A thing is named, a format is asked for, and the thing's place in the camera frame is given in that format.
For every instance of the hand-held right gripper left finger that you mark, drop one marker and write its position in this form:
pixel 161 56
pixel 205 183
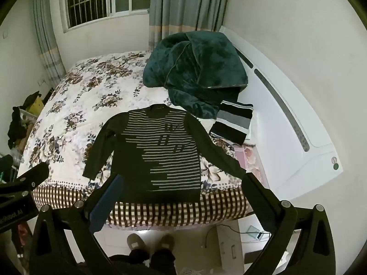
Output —
pixel 106 203

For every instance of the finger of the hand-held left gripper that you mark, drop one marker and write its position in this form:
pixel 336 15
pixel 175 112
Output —
pixel 31 177

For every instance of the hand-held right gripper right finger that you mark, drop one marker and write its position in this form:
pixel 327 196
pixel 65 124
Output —
pixel 258 203

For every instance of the dark striped sweater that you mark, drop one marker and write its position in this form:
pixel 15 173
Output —
pixel 172 160

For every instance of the pile of black clothes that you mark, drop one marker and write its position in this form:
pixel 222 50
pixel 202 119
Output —
pixel 17 124

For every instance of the small teal device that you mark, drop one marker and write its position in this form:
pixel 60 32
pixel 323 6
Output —
pixel 253 230

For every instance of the pink floral bedsheet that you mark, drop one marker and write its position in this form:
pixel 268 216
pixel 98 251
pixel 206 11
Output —
pixel 248 156

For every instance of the person's left shoe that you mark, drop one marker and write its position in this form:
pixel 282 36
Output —
pixel 135 242

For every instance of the person's shoe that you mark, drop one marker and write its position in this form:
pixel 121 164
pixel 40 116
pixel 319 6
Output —
pixel 135 242
pixel 167 242

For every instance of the white nightstand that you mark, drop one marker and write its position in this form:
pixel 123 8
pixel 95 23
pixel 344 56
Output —
pixel 232 246

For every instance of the white headboard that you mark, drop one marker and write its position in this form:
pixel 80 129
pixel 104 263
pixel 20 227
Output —
pixel 286 149

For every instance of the yellow cardboard box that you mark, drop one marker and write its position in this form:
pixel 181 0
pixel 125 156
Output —
pixel 35 106

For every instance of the person's right shoe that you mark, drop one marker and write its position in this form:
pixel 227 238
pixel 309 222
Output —
pixel 167 242

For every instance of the person's right leg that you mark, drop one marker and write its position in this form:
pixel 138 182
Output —
pixel 163 262

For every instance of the floral quilt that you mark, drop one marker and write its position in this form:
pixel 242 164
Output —
pixel 71 106

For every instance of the folded black grey striped garment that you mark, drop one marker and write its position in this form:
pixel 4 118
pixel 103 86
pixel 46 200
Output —
pixel 232 120

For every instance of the narrow grey curtain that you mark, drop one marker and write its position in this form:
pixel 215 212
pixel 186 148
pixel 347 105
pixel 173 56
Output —
pixel 48 48

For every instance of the green plush blanket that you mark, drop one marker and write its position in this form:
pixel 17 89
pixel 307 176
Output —
pixel 195 63

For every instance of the barred window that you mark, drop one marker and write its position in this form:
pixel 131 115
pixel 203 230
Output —
pixel 86 0

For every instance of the wide grey curtain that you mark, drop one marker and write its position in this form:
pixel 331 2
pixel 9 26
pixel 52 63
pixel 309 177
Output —
pixel 183 5

